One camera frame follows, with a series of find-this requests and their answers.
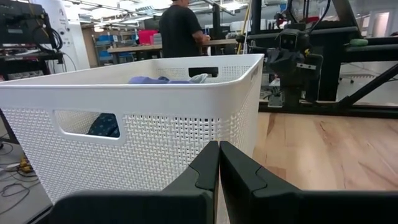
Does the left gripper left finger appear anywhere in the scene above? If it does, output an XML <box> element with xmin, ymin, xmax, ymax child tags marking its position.
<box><xmin>49</xmin><ymin>141</ymin><xmax>220</xmax><ymax>224</ymax></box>

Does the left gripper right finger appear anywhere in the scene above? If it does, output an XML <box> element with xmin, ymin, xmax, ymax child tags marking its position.
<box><xmin>220</xmin><ymin>141</ymin><xmax>398</xmax><ymax>224</ymax></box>

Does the navy dotted garment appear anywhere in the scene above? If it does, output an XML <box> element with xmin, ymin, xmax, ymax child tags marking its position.
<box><xmin>86</xmin><ymin>113</ymin><xmax>121</xmax><ymax>138</ymax></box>

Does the grey garment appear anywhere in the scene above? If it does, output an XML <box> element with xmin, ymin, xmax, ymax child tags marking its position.
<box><xmin>188</xmin><ymin>73</ymin><xmax>209</xmax><ymax>84</ymax></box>

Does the white perforated plastic basket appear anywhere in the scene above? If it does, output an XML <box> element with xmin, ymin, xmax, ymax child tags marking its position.
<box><xmin>0</xmin><ymin>54</ymin><xmax>265</xmax><ymax>205</ymax></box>

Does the small blue-purple cloth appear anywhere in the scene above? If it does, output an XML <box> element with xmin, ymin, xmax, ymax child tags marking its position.
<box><xmin>128</xmin><ymin>75</ymin><xmax>191</xmax><ymax>85</ymax></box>

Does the green rounded object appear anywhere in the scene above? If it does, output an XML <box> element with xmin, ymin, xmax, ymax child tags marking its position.
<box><xmin>349</xmin><ymin>38</ymin><xmax>369</xmax><ymax>47</ymax></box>

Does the person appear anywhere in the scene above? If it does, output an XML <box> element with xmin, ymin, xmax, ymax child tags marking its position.
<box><xmin>158</xmin><ymin>0</ymin><xmax>211</xmax><ymax>58</ymax></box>

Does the red storage box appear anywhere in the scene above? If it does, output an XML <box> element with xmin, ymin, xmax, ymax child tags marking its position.
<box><xmin>138</xmin><ymin>29</ymin><xmax>159</xmax><ymax>45</ymax></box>

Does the wooden workbench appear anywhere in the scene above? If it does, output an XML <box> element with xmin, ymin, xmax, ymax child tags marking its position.
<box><xmin>107</xmin><ymin>39</ymin><xmax>239</xmax><ymax>60</ymax></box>

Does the black equipment rack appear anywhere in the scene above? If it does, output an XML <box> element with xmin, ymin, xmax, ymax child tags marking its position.
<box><xmin>0</xmin><ymin>0</ymin><xmax>65</xmax><ymax>80</ymax></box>

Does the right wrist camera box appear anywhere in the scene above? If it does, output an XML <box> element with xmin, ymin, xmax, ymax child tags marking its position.
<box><xmin>276</xmin><ymin>28</ymin><xmax>310</xmax><ymax>52</ymax></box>

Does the black aluminium table frame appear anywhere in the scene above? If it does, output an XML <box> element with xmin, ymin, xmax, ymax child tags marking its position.
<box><xmin>236</xmin><ymin>0</ymin><xmax>398</xmax><ymax>119</ymax></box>

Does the yellow cable connector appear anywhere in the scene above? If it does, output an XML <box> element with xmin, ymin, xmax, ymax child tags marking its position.
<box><xmin>17</xmin><ymin>157</ymin><xmax>34</xmax><ymax>174</ymax></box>

